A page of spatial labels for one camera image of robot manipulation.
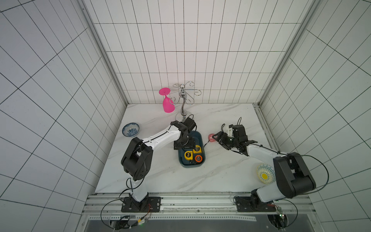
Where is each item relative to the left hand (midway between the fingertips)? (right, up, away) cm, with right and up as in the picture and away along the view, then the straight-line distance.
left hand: (185, 150), depth 86 cm
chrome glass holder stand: (+1, +35, +2) cm, 35 cm away
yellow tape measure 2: (+2, -4, +2) cm, 5 cm away
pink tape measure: (+18, +5, +10) cm, 21 cm away
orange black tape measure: (+8, -5, 0) cm, 10 cm away
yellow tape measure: (+8, -1, +4) cm, 9 cm away
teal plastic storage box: (+9, +4, +10) cm, 14 cm away
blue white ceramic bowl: (-40, +11, +15) cm, 44 cm away
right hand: (+16, +6, +4) cm, 18 cm away
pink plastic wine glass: (-12, +29, +12) cm, 33 cm away
